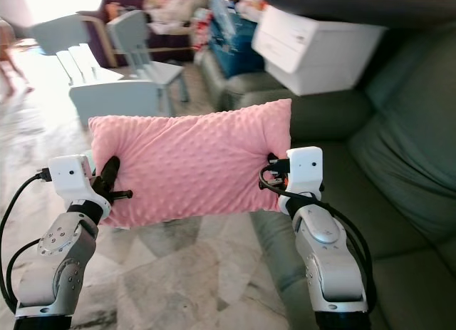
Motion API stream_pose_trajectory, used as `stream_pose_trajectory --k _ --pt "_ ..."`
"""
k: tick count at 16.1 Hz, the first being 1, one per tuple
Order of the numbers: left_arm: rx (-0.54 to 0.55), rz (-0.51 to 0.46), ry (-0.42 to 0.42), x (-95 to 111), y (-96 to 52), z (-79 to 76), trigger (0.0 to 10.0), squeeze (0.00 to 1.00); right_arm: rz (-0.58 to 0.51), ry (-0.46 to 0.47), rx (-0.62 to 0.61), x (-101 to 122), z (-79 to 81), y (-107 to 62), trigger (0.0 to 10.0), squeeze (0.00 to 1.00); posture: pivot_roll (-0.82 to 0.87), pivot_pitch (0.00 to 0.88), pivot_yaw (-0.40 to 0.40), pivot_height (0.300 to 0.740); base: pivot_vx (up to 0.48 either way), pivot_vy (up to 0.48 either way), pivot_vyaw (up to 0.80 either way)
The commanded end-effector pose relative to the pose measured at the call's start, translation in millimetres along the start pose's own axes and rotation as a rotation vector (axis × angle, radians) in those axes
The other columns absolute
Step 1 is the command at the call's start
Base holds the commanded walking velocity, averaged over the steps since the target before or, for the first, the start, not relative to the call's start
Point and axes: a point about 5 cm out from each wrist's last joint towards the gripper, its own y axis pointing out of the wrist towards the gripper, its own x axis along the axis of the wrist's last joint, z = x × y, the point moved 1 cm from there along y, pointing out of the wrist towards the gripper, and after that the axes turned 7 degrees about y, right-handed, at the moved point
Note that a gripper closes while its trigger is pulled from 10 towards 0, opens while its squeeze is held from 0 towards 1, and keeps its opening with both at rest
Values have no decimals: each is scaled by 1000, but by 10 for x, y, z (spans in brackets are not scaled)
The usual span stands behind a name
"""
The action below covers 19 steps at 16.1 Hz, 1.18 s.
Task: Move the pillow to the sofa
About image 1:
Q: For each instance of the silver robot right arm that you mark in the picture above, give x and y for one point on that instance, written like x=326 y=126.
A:
x=331 y=273

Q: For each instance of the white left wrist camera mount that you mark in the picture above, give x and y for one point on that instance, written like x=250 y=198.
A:
x=70 y=177

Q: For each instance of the white pink clothes bundle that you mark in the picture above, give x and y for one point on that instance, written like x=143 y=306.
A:
x=248 y=8

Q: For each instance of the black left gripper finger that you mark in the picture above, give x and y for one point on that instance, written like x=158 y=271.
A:
x=110 y=174

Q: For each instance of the white plastic storage box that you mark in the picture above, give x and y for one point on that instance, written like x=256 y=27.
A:
x=317 y=52

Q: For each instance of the dark grey cushion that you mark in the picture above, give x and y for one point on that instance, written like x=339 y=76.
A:
x=356 y=6

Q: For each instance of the pale clothes pile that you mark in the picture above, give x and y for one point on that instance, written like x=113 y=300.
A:
x=171 y=8

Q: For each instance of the green leather sofa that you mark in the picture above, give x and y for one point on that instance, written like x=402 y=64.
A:
x=399 y=152

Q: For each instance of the light blue child chair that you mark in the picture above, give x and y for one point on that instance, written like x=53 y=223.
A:
x=132 y=34
x=60 y=34
x=114 y=98

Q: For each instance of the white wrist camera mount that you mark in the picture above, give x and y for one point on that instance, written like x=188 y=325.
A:
x=70 y=177
x=304 y=169

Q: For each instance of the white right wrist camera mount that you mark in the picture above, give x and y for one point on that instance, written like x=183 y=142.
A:
x=304 y=169

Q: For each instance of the pink dotted pillow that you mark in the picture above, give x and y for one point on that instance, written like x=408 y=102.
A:
x=192 y=162

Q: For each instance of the child in striped shirt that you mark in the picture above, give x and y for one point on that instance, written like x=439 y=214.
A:
x=8 y=52

